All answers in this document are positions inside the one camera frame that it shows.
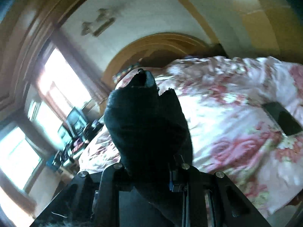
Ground wooden arched headboard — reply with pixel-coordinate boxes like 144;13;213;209
101;33;211;88

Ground black chair far left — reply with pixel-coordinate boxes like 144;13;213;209
58;125;72;146

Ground wooden wardrobe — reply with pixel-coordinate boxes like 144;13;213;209
163;0;303;60

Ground black chair near bed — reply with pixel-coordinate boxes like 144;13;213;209
66;107;88;137

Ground pink floral rose quilt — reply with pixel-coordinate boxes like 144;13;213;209
77;56;303;219

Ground black phone on quilt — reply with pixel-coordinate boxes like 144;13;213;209
261;102;302;136

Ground colourful checkered pillow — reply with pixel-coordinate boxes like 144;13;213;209
112;62;141;84

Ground wall lamp fixture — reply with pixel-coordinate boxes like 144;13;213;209
81;7;120;37

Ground black pants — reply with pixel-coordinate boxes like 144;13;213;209
104;69;193;226

